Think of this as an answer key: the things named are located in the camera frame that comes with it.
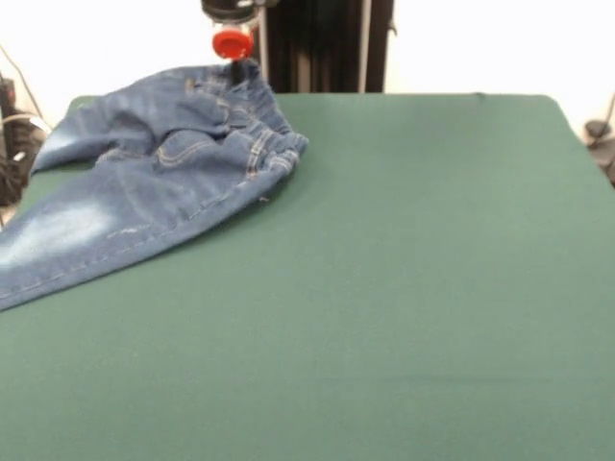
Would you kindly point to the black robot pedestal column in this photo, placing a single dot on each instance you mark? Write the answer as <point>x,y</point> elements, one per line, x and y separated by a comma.
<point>327,48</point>

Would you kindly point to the blue denim jeans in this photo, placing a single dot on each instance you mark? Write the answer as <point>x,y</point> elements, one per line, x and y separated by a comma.
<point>168,168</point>

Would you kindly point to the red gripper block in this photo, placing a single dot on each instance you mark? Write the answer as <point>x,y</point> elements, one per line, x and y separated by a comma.
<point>233,44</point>

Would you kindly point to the dark green table cloth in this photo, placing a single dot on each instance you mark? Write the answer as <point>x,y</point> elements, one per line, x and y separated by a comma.
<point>384,288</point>

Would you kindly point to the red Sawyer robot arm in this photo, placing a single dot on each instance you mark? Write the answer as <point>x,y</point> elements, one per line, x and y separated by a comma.
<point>235,9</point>

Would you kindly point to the black power adapter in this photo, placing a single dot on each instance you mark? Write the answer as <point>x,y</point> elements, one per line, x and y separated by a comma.
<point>596,128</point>

